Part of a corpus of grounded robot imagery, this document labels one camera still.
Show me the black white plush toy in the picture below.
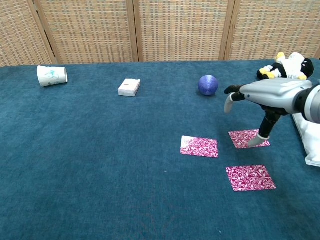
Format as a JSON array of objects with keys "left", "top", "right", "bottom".
[{"left": 256, "top": 52, "right": 315, "bottom": 81}]

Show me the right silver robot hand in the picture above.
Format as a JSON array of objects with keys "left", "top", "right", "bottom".
[{"left": 223, "top": 77, "right": 313, "bottom": 148}]

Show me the woven bamboo folding screen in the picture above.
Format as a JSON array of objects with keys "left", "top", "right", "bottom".
[{"left": 0, "top": 0, "right": 320, "bottom": 68}]

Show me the pink tissue pack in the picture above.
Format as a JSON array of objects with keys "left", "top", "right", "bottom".
[{"left": 117, "top": 78, "right": 141, "bottom": 98}]

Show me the white printed paper cup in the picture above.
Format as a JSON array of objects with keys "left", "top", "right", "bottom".
[{"left": 36, "top": 65, "right": 69, "bottom": 88}]

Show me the white pillow in plastic bag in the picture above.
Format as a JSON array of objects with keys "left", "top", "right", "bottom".
[{"left": 291, "top": 113, "right": 320, "bottom": 168}]

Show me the blue ribbed ball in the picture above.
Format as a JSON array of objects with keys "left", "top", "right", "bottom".
[{"left": 197, "top": 74, "right": 219, "bottom": 97}]

